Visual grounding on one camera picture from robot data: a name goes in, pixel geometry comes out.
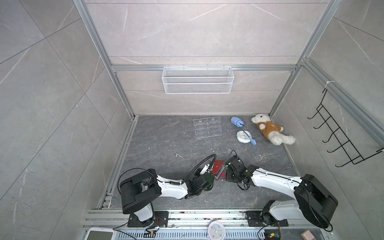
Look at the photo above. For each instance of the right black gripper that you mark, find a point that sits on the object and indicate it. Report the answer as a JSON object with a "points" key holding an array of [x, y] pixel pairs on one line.
{"points": [[228, 176]]}

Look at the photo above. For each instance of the blue plastic bottle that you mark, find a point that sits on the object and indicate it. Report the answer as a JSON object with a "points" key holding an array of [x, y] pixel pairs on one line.
{"points": [[237, 122]]}

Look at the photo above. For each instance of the white round clock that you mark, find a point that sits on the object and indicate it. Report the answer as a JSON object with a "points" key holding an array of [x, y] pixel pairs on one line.
{"points": [[216, 231]]}

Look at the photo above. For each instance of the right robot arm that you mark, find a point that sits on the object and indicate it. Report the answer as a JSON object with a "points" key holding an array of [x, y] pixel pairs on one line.
{"points": [[310, 199]]}

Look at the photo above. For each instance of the clear acrylic organizer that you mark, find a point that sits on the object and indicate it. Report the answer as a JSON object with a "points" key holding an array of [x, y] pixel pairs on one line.
{"points": [[208, 127]]}

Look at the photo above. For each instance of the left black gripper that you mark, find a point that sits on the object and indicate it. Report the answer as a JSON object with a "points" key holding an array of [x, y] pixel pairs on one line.
{"points": [[198, 175]]}

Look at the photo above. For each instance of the black wall hook rack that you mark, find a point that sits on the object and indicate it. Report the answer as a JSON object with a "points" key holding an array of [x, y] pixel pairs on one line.
{"points": [[344, 142]]}

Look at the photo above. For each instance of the pink eraser block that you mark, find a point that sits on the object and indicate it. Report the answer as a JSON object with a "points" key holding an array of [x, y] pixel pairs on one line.
{"points": [[307, 235]]}

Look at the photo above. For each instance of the white tablet device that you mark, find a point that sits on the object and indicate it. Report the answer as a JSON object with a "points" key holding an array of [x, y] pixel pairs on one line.
{"points": [[96, 233]]}

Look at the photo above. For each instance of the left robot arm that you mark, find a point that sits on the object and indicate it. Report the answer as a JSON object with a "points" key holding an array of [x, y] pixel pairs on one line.
{"points": [[139, 191]]}

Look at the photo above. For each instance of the small blue brush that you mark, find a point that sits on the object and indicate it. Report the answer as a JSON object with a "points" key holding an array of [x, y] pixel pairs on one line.
{"points": [[253, 142]]}

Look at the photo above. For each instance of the red card holder wallet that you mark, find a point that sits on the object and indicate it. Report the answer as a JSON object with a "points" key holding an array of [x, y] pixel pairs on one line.
{"points": [[218, 168]]}

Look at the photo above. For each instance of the white wire mesh basket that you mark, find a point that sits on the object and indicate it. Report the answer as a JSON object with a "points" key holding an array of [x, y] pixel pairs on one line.
{"points": [[197, 80]]}

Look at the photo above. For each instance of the white teddy bear brown shirt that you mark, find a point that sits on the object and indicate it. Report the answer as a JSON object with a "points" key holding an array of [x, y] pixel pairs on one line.
{"points": [[272, 131]]}

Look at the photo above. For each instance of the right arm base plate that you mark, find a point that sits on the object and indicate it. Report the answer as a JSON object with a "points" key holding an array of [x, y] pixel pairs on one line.
{"points": [[255, 219]]}

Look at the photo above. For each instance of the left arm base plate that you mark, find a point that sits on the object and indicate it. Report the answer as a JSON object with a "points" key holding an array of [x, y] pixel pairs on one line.
{"points": [[160, 219]]}

